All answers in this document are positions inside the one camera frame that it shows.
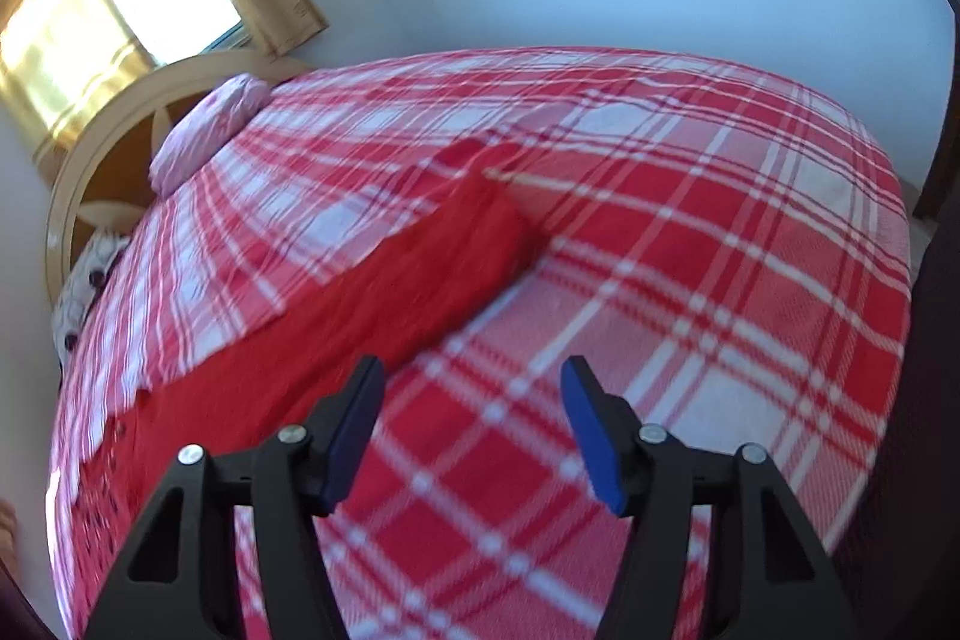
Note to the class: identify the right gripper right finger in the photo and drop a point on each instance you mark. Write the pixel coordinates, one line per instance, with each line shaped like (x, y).
(768, 575)

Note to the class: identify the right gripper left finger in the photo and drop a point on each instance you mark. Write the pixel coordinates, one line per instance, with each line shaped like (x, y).
(177, 575)

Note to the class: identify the red knitted sweater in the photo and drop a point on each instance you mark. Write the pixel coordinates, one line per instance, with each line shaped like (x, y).
(412, 291)

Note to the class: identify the white patterned pillow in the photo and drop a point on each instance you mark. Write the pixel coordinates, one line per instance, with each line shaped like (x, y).
(82, 288)

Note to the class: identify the red white plaid bedspread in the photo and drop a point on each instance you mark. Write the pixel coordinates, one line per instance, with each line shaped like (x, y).
(726, 248)

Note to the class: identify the cream wooden headboard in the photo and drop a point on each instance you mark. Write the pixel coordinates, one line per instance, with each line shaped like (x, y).
(103, 181)

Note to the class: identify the pink pillow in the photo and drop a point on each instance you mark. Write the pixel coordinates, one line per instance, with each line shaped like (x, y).
(203, 131)

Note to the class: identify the yellow curtain left of window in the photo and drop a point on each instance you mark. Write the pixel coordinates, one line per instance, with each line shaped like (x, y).
(62, 62)

